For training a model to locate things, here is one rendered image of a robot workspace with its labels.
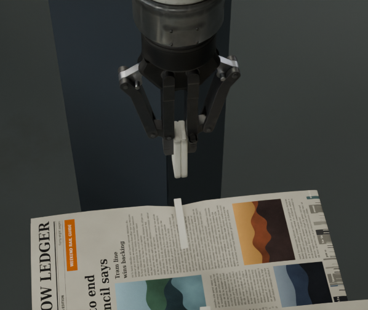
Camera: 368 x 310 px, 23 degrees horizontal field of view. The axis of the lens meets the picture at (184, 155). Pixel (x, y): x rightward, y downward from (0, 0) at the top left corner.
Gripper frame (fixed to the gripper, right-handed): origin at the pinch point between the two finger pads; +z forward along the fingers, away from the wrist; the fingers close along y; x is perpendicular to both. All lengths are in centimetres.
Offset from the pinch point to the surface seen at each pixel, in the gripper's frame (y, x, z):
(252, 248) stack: 8.3, -6.2, 13.1
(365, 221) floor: 51, 49, 96
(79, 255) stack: -13.0, -4.4, 13.2
